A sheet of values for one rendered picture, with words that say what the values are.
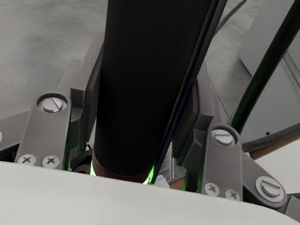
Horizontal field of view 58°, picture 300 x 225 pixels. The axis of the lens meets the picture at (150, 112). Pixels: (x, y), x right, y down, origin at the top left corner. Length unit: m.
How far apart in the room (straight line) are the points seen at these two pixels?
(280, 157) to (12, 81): 2.23
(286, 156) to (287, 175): 0.04
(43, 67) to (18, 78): 0.25
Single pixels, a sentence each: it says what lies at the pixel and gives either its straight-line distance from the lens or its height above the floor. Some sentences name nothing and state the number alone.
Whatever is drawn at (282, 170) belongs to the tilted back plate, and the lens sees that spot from 0.55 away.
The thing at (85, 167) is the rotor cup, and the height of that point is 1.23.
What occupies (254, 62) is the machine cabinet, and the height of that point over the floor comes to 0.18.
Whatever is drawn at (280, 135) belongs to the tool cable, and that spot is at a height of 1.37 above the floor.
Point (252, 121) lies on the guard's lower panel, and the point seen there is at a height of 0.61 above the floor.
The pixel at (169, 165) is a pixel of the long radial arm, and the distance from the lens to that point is 0.52.
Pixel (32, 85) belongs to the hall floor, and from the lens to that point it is 2.46.
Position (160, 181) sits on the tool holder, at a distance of 0.23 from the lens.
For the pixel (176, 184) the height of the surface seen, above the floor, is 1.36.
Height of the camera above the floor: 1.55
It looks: 42 degrees down
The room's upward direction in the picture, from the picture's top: 16 degrees clockwise
